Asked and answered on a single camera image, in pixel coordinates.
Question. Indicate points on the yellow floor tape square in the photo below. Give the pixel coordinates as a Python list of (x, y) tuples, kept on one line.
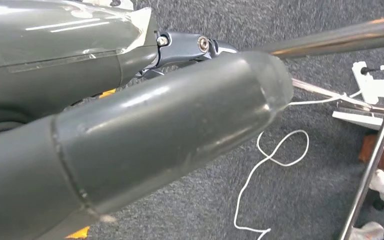
[(107, 93)]

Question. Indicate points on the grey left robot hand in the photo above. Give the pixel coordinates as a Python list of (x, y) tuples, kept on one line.
[(112, 132)]

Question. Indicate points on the stainless steel work table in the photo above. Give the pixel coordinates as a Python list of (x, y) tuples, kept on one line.
[(344, 36)]

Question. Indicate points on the white multi-socket adapter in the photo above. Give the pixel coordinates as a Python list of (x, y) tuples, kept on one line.
[(369, 87)]

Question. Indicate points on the white desk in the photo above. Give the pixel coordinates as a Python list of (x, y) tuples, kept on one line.
[(354, 118)]

